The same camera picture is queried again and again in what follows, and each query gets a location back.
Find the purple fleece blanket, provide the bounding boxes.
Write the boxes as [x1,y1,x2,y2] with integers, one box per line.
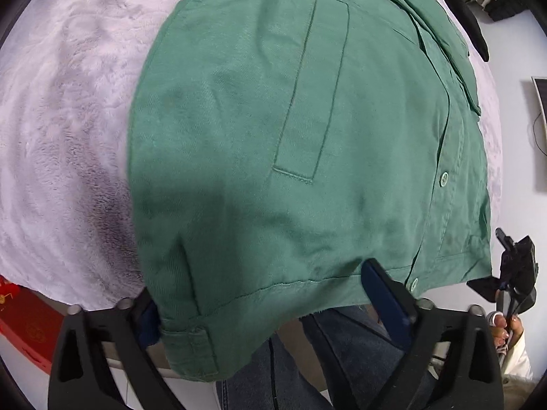
[0,0,507,312]

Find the person's right forearm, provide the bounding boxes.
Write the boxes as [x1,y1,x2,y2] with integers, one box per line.
[498,329,535,387]

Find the flat monitor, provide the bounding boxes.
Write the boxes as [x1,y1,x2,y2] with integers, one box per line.
[531,76,547,135]

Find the person's blue jeans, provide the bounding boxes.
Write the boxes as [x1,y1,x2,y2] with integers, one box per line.
[216,303,437,410]

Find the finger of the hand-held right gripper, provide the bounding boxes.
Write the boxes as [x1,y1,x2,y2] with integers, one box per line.
[466,277,508,302]
[495,228,516,252]

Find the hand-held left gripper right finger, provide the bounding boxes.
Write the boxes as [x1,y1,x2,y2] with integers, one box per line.
[361,258,505,410]

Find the black folded garment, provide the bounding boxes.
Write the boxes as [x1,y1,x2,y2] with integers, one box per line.
[421,0,490,63]

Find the red box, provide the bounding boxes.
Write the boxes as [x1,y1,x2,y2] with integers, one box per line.
[0,275,65,372]

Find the person's right hand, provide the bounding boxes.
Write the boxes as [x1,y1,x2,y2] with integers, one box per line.
[487,311,524,351]

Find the black cable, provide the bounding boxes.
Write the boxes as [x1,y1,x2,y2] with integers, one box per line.
[532,111,547,154]

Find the green work jacket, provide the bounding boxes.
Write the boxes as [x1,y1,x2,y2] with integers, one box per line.
[127,0,496,383]

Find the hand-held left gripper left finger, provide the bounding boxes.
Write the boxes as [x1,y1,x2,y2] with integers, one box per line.
[47,286,184,410]

